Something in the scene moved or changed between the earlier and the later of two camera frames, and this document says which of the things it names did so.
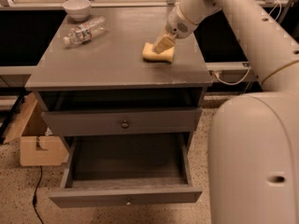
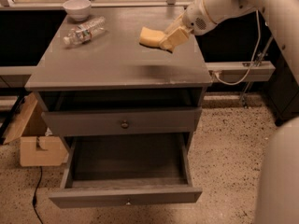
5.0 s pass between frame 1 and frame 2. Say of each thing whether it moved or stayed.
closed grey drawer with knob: stayed
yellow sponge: moved
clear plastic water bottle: stayed
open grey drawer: stayed
